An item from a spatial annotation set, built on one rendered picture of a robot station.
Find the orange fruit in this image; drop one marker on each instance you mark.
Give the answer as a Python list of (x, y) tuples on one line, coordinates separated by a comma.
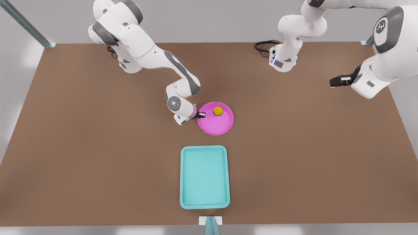
[(218, 111)]

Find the pink round plate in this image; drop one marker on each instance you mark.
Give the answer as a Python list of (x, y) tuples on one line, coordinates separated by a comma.
[(215, 125)]

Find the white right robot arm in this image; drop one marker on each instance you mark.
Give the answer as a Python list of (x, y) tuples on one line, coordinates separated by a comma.
[(140, 45)]

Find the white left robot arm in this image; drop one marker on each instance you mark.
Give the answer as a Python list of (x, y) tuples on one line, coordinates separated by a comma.
[(388, 65)]

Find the teal rectangular tray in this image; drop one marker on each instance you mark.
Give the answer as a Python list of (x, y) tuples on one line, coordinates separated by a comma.
[(204, 178)]

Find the short silver frame post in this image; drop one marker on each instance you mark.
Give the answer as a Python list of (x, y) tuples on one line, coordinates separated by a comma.
[(369, 40)]

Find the silver post with white foot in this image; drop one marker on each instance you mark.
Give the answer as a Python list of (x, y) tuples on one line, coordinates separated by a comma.
[(211, 225)]

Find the long slanted silver frame post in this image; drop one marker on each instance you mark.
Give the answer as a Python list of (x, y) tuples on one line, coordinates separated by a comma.
[(27, 26)]

